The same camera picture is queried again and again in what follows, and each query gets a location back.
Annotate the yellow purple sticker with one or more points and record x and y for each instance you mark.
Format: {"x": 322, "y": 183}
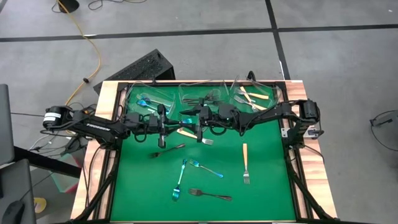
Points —
{"x": 40, "y": 205}

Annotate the dark grey panel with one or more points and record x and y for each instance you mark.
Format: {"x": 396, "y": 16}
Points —
{"x": 15, "y": 186}

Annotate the green table mat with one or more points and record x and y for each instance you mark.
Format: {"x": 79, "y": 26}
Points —
{"x": 264, "y": 193}

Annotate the dark metal fork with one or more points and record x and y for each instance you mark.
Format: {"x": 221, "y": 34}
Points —
{"x": 202, "y": 99}
{"x": 192, "y": 100}
{"x": 153, "y": 154}
{"x": 194, "y": 191}
{"x": 214, "y": 96}

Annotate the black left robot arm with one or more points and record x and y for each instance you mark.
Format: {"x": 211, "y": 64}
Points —
{"x": 99, "y": 127}

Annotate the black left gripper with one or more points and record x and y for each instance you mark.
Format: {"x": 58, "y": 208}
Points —
{"x": 143, "y": 121}

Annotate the black rounded object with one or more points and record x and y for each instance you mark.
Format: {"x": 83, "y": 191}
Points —
{"x": 12, "y": 213}

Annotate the clear plastic bin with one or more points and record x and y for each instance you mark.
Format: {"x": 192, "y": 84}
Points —
{"x": 273, "y": 93}
{"x": 132, "y": 102}
{"x": 186, "y": 90}

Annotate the black round base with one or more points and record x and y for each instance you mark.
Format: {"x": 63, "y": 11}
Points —
{"x": 69, "y": 4}

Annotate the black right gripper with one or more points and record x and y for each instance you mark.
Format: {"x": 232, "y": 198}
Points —
{"x": 220, "y": 118}

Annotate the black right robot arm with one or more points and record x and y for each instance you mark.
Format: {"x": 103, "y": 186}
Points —
{"x": 273, "y": 113}

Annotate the small grey bracket plate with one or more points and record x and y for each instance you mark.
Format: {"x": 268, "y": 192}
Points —
{"x": 283, "y": 133}

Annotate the black floor beam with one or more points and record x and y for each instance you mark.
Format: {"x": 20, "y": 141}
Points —
{"x": 46, "y": 161}

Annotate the grey hub box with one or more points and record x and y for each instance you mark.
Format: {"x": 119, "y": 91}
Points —
{"x": 314, "y": 133}

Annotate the teal red triangle piece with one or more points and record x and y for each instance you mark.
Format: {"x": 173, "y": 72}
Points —
{"x": 65, "y": 180}

